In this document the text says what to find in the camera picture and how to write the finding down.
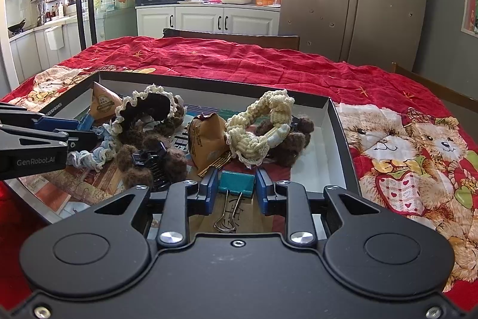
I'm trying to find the white cabinet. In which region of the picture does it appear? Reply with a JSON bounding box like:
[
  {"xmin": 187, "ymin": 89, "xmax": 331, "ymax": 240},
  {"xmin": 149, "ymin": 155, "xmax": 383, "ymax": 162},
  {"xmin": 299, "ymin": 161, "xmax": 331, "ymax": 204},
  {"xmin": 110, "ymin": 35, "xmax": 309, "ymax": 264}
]
[{"xmin": 135, "ymin": 3, "xmax": 281, "ymax": 39}]

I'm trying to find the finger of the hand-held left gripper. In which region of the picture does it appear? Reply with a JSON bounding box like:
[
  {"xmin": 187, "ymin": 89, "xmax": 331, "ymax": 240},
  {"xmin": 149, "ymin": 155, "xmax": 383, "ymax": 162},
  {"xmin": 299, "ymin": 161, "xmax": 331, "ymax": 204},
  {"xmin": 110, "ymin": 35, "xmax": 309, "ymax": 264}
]
[
  {"xmin": 0, "ymin": 104, "xmax": 95, "ymax": 133},
  {"xmin": 0, "ymin": 125, "xmax": 102, "ymax": 160}
]

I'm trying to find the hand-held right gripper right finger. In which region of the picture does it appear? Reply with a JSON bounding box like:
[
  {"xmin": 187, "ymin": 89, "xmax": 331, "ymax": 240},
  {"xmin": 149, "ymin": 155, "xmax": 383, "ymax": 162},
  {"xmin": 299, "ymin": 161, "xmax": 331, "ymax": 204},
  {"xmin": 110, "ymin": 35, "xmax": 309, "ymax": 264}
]
[{"xmin": 256, "ymin": 167, "xmax": 379, "ymax": 248}]

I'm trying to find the brown paper pyramid packet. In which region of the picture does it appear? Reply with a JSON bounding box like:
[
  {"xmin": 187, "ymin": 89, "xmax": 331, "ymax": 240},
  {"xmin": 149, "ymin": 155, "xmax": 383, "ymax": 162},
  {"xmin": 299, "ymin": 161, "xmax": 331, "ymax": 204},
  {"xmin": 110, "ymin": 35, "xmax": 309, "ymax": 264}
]
[
  {"xmin": 187, "ymin": 113, "xmax": 233, "ymax": 178},
  {"xmin": 89, "ymin": 81, "xmax": 125, "ymax": 124}
]

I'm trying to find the blue knitted scrunchie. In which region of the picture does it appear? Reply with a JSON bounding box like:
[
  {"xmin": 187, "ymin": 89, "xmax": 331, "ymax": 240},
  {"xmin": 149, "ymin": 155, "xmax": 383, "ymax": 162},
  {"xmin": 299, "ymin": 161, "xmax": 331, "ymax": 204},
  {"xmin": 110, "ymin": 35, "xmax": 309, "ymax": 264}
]
[{"xmin": 66, "ymin": 125, "xmax": 121, "ymax": 171}]

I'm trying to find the black cardboard box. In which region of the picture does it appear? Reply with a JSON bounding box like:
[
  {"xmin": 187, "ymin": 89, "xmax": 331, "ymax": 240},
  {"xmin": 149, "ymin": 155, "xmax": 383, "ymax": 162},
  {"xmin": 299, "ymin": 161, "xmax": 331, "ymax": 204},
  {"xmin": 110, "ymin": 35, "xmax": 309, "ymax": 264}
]
[{"xmin": 0, "ymin": 70, "xmax": 363, "ymax": 230}]

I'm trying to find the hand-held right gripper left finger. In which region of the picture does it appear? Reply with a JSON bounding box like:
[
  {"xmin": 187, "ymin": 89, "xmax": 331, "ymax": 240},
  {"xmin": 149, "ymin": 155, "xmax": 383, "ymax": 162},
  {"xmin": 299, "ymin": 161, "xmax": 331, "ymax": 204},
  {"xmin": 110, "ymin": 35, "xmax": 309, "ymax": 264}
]
[{"xmin": 90, "ymin": 167, "xmax": 220, "ymax": 248}]

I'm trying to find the black wok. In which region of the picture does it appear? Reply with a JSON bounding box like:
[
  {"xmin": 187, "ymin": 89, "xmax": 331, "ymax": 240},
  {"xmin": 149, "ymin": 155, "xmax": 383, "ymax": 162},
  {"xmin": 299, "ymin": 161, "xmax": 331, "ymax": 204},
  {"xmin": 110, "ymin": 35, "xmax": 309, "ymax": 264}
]
[{"xmin": 7, "ymin": 19, "xmax": 27, "ymax": 35}]

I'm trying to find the red printed blanket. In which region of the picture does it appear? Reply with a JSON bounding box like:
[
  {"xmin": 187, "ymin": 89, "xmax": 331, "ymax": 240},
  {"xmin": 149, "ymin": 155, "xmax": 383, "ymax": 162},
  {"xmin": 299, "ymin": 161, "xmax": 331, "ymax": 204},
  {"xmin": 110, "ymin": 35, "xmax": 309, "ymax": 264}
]
[{"xmin": 0, "ymin": 36, "xmax": 478, "ymax": 301}]

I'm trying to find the white hanging bin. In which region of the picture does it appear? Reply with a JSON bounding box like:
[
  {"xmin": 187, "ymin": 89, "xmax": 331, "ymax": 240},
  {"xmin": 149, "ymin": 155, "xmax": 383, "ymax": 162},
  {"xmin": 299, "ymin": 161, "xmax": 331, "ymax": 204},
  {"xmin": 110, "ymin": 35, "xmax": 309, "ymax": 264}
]
[{"xmin": 45, "ymin": 25, "xmax": 66, "ymax": 51}]

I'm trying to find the blue binder clip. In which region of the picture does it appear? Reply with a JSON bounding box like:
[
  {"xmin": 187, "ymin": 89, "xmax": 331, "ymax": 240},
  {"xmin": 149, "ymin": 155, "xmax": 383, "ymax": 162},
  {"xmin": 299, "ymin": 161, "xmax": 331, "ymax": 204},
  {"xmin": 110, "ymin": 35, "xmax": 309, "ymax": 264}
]
[{"xmin": 214, "ymin": 170, "xmax": 258, "ymax": 233}]

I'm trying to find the white kitchen counter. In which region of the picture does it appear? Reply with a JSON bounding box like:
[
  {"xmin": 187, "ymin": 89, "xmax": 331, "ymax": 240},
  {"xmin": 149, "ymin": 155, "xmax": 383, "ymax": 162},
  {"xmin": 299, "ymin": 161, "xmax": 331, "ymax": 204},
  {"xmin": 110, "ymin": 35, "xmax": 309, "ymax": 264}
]
[{"xmin": 7, "ymin": 14, "xmax": 94, "ymax": 80}]

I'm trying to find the black scrunchie with lace trim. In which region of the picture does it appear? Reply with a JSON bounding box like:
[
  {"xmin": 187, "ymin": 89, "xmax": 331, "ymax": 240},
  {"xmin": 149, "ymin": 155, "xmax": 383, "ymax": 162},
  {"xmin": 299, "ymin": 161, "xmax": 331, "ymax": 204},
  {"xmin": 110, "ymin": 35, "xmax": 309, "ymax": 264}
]
[{"xmin": 112, "ymin": 83, "xmax": 177, "ymax": 136}]

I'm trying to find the brown fuzzy hair claw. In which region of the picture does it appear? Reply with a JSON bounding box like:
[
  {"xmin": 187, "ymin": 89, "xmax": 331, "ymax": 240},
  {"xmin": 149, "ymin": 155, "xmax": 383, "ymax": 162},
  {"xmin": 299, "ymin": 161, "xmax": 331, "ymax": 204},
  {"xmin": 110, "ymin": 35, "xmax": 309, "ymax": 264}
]
[
  {"xmin": 115, "ymin": 123, "xmax": 188, "ymax": 190},
  {"xmin": 258, "ymin": 115, "xmax": 315, "ymax": 167}
]

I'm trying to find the cream knitted scrunchie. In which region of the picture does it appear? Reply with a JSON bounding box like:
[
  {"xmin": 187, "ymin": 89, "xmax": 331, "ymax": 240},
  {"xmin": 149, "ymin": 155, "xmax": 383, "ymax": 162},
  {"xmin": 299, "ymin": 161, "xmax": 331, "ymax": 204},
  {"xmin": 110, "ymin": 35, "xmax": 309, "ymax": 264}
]
[{"xmin": 225, "ymin": 89, "xmax": 295, "ymax": 167}]

